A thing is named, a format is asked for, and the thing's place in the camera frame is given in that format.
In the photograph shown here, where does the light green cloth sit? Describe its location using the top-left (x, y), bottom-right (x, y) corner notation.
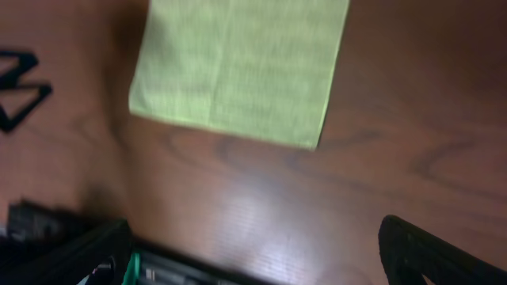
top-left (129, 0), bottom-right (349, 150)

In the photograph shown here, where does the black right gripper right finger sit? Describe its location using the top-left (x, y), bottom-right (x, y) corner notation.
top-left (378, 215), bottom-right (506, 285)

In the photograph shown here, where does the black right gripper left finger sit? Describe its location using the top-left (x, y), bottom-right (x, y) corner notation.
top-left (1, 219), bottom-right (133, 285)

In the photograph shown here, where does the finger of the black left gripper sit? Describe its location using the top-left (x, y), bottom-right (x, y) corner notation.
top-left (1, 51), bottom-right (39, 89)
top-left (1, 83), bottom-right (52, 133)

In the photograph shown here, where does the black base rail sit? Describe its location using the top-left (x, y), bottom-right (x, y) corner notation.
top-left (0, 200), bottom-right (278, 285)

